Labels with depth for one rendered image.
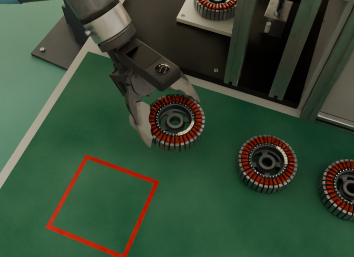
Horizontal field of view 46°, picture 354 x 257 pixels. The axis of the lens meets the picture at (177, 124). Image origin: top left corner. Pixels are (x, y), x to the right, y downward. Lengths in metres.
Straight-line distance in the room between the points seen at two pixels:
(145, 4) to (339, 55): 0.50
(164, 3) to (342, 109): 0.49
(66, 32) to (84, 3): 1.39
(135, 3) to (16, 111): 0.98
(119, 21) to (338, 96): 0.44
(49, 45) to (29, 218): 1.32
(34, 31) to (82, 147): 1.34
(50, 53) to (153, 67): 1.36
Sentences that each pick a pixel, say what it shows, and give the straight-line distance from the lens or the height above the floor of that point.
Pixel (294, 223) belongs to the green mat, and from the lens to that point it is 0.81.
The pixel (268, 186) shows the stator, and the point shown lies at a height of 0.78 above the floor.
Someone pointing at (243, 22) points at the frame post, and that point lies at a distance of 0.77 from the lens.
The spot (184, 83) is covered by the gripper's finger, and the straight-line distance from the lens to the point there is 0.78.
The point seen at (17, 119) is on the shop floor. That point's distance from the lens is 1.87.
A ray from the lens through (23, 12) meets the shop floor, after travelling 2.26.
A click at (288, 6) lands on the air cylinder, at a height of 0.82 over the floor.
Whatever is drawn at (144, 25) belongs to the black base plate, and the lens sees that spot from 1.01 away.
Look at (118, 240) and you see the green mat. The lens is 0.78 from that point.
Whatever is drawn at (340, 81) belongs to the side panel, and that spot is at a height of 0.88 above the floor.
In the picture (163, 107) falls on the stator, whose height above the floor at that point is 0.84.
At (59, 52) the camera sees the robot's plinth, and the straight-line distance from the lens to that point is 2.01.
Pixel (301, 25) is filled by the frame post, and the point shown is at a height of 0.98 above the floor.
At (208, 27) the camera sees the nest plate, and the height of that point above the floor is 0.78.
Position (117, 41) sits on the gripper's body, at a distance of 0.71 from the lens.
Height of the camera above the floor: 1.50
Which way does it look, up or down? 60 degrees down
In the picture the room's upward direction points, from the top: straight up
